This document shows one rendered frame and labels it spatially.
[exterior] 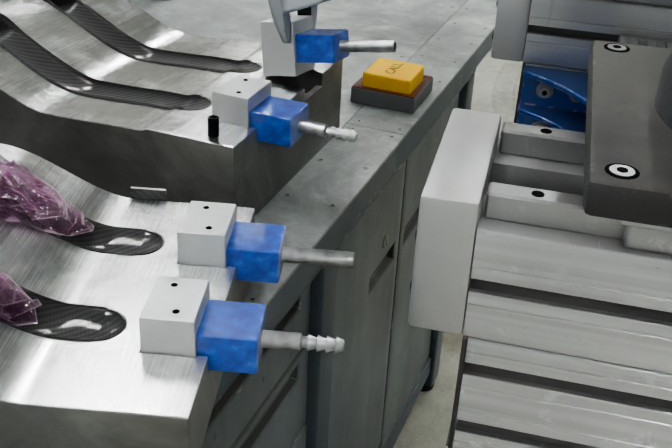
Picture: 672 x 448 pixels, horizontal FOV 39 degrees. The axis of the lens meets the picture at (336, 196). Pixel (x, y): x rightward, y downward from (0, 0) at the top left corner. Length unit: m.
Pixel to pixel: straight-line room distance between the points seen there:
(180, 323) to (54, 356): 0.08
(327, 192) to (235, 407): 0.23
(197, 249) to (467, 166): 0.24
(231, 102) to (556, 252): 0.40
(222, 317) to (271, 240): 0.10
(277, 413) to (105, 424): 0.50
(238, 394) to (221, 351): 0.33
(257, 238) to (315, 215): 0.18
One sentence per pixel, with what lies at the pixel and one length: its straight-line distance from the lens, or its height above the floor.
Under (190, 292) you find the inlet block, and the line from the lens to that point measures 0.64.
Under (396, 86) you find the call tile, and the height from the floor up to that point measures 0.83.
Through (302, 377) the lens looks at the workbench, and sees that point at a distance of 1.13.
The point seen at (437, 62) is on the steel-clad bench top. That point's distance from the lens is 1.30.
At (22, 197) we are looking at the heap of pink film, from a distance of 0.74.
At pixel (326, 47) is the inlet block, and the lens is 0.93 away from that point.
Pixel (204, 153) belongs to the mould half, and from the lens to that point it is 0.83.
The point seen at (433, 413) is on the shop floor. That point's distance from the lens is 1.91.
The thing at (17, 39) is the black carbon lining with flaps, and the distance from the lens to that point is 1.01.
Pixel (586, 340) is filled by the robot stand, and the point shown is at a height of 0.92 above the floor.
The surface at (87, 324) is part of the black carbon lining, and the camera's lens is 0.67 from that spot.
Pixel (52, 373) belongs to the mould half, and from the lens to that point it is 0.63.
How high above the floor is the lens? 1.24
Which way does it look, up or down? 28 degrees down
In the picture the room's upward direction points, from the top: 3 degrees clockwise
